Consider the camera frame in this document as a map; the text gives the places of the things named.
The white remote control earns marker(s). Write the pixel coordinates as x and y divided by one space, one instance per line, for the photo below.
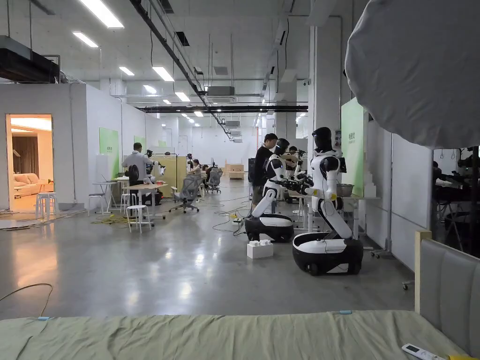
417 350

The white block box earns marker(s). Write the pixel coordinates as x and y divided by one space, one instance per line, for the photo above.
259 249

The wooden crate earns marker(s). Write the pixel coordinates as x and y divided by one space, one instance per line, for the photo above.
235 170

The beige sofa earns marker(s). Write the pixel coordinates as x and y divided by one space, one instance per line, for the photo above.
25 183

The white and black humanoid robot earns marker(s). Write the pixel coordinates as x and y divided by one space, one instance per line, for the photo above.
327 210
270 198

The wooden top desk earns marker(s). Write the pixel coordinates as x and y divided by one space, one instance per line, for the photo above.
144 191

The bed with pale green sheet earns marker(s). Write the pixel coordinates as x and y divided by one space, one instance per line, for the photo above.
210 337

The large grey softbox lamp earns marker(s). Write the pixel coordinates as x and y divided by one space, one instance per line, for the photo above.
416 67

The grey padded headboard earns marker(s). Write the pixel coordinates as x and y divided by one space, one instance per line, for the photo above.
446 285

